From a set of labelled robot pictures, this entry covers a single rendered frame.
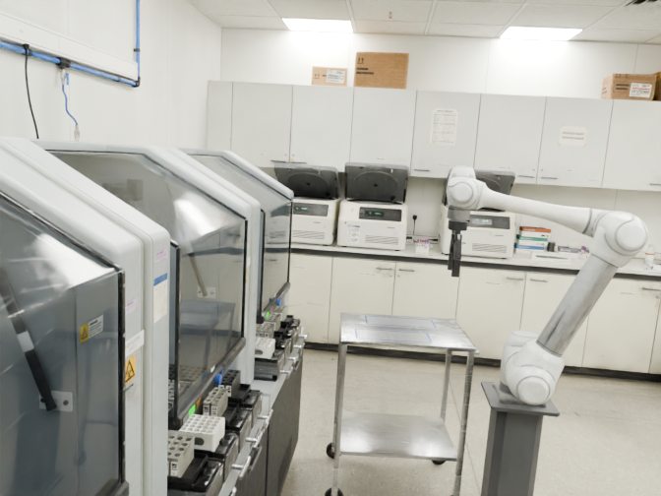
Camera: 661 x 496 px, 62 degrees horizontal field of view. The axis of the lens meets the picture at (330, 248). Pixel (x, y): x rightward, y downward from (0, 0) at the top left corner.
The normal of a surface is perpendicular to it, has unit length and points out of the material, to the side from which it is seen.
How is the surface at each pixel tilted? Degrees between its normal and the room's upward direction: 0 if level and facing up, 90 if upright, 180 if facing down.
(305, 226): 90
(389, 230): 90
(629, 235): 84
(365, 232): 90
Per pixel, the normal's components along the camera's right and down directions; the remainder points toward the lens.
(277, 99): -0.11, 0.15
